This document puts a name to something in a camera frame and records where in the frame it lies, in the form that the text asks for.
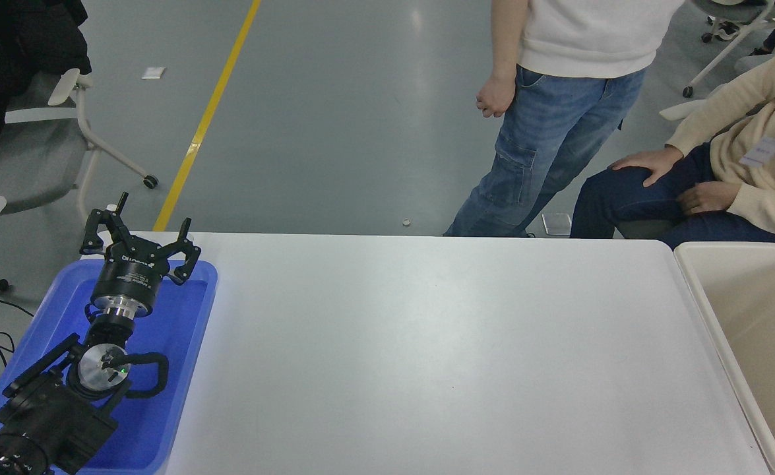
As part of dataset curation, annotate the blue lanyard with badge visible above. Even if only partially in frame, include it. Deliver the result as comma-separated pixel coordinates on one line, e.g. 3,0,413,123
740,108,775,167

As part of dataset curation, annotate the grey office chair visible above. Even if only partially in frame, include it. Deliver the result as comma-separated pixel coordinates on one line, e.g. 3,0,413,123
0,68,159,294

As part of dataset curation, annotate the white wheeled office chair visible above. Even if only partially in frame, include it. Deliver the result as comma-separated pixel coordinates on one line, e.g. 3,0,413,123
683,0,775,98

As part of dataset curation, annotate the person's left hand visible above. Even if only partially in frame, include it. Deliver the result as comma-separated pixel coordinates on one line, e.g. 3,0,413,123
677,181,741,216

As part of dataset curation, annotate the white chair armrest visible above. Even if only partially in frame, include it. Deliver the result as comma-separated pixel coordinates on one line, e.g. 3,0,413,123
659,99,708,121

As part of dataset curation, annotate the blue plastic tray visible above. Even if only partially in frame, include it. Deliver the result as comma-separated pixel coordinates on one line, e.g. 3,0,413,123
0,259,218,474

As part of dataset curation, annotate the person's hand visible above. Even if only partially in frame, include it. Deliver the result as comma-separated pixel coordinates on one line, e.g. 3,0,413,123
476,74,517,119

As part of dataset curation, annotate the black jacket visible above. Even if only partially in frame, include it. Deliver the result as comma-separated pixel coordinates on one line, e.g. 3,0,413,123
0,0,91,160

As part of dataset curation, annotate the large pale bin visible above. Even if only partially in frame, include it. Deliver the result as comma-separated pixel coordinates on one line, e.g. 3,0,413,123
674,241,775,475

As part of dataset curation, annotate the person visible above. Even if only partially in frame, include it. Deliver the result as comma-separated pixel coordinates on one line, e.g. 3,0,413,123
570,36,775,250
443,0,686,238

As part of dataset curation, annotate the person's right hand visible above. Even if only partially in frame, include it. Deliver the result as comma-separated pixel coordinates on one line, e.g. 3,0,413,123
608,146,684,188

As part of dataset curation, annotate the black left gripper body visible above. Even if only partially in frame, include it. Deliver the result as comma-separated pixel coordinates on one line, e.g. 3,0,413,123
90,241,165,312

